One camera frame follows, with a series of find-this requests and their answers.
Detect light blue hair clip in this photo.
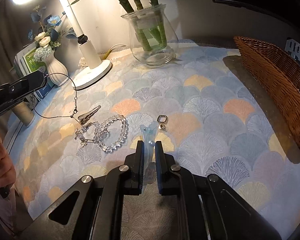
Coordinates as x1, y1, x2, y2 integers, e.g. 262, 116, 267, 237
140, 121, 158, 187

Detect thin black cord necklace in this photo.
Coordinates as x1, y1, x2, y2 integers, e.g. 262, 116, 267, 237
33, 72, 80, 120

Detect clear crystal bead bracelet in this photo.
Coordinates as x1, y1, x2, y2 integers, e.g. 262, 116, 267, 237
94, 114, 129, 153

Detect beige cylinder container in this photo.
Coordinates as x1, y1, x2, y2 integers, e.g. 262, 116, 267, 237
12, 102, 35, 127

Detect green and white booklet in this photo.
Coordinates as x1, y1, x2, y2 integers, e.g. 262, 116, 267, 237
13, 41, 56, 100

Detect white ribbed flower vase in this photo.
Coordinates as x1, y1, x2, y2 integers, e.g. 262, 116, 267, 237
44, 52, 69, 87

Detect blue and white flowers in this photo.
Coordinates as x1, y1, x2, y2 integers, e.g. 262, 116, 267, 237
28, 5, 77, 62

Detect small gold bell charm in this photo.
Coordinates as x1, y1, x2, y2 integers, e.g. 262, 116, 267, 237
157, 115, 168, 131

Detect silver alligator hair clip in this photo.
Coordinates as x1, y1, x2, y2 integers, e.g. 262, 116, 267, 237
78, 105, 101, 126

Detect patterned fan-motif table mat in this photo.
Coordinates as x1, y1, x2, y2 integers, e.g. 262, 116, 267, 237
12, 42, 300, 239

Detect white desk lamp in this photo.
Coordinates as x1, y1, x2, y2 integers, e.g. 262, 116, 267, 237
13, 0, 111, 91

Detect glass vase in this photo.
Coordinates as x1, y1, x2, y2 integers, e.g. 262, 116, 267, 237
121, 4, 179, 67

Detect brown wicker basket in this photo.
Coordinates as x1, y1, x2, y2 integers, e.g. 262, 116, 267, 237
234, 36, 300, 149

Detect white plastic clip stand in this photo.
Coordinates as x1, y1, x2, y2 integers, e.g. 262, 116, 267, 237
285, 38, 300, 62

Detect silver butterfly charm bracelet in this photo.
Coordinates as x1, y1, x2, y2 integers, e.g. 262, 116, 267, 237
74, 121, 106, 147

